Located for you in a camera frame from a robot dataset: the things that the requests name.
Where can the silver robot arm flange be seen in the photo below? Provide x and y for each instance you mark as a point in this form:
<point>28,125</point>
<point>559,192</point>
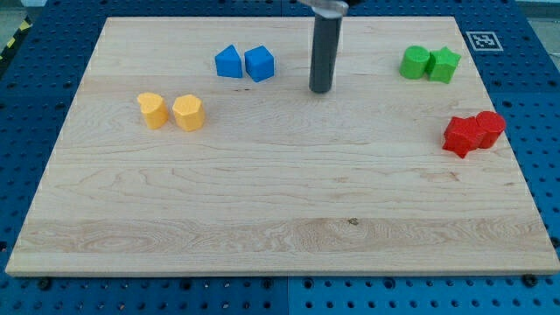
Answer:
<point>327,8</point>

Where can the blue cube block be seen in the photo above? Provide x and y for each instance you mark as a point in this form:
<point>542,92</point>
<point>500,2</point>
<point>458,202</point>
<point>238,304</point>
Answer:
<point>259,63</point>

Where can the blue triangle block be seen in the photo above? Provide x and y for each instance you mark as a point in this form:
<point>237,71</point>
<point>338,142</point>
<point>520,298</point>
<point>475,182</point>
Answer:
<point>228,63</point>

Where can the light wooden board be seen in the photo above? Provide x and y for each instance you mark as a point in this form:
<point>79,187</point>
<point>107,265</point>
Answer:
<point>279,181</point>

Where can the yellow hexagon block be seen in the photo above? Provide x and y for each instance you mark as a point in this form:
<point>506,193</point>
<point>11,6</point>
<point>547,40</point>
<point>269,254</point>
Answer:
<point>189,112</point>

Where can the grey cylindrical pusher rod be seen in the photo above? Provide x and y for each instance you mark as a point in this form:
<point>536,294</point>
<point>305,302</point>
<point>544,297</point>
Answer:
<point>325,41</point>

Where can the yellow heart block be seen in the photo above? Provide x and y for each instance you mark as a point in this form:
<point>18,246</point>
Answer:
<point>153,109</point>

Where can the green cylinder block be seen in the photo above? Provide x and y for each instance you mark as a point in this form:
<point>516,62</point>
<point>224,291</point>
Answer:
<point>414,62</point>

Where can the red star block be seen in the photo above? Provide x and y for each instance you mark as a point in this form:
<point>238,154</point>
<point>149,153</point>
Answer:
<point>462,135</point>

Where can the green star block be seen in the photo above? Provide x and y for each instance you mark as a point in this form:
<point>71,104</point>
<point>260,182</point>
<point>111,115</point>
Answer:
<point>442,65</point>

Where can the red cylinder block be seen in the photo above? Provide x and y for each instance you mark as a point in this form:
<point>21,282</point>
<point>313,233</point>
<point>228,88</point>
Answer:
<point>493,124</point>

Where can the white fiducial marker tag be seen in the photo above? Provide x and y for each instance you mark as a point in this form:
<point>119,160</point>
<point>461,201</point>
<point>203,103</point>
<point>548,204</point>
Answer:
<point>484,41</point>

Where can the yellow black hazard tape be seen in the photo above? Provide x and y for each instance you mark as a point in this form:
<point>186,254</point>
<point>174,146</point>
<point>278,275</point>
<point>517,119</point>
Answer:
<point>15,41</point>

